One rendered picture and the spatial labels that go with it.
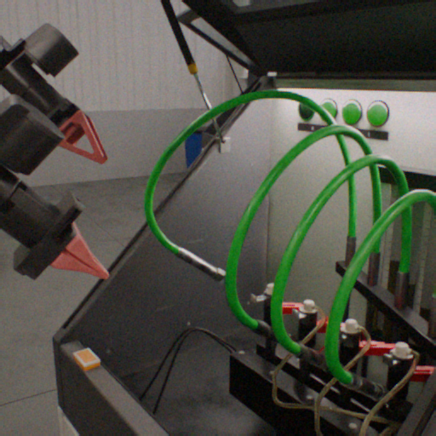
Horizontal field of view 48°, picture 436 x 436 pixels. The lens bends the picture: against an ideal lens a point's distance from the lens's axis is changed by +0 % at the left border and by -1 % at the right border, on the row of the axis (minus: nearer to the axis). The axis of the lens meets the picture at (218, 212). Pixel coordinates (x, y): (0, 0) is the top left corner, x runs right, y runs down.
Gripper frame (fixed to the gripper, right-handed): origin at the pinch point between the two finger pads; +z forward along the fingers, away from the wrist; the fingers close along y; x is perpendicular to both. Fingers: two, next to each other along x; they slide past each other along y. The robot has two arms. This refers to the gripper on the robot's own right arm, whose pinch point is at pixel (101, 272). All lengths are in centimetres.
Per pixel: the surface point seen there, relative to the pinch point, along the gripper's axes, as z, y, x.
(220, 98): 218, 206, 704
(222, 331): 49, -2, 41
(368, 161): 13.7, 32.7, -8.2
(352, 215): 33.7, 33.0, 12.8
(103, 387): 18.9, -17.6, 13.7
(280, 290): 13.4, 12.9, -12.1
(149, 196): 4.0, 11.0, 17.4
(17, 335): 72, -100, 223
